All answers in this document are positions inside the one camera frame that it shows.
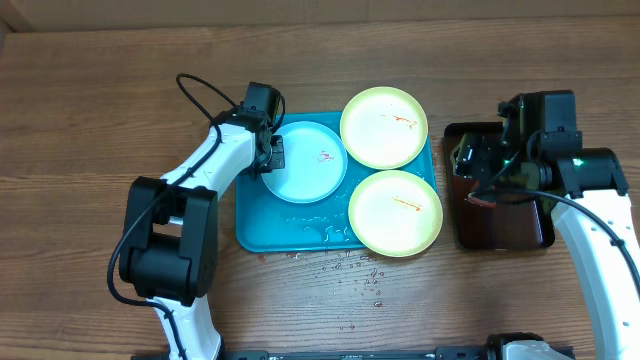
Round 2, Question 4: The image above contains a red and green sponge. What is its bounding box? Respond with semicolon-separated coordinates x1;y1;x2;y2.
466;193;497;208

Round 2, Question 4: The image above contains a light blue plate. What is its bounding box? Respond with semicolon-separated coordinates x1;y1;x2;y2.
262;121;348;204

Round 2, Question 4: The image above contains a yellow plate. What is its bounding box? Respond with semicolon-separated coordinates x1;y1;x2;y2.
348;170;444;258
339;86;429;170

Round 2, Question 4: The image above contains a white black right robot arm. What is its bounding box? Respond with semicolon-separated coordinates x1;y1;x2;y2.
443;90;639;359

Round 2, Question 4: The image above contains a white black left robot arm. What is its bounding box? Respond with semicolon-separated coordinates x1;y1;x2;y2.
106;82;285;359

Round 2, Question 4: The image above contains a black tray with water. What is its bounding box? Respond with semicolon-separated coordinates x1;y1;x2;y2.
443;122;556;251

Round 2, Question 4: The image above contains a teal plastic tray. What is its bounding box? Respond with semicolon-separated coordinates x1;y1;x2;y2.
234;110;438;253

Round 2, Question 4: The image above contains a brown cardboard backdrop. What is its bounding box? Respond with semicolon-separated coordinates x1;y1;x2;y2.
1;0;639;32

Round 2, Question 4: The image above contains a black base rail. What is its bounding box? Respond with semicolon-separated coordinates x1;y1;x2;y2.
218;346;494;360

